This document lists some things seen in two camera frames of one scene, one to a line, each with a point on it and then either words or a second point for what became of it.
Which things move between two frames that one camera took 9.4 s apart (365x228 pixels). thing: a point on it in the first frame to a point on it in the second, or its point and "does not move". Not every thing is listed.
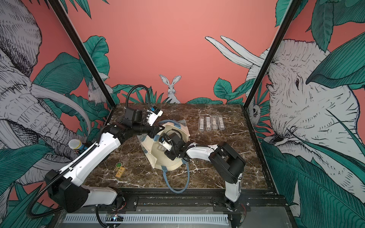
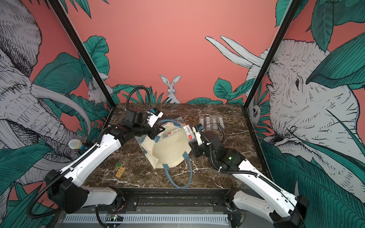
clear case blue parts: [221, 125] does not move
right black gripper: [168, 154] to [196, 148]
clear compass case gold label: [208, 123] does not move
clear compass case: [215, 122] does not move
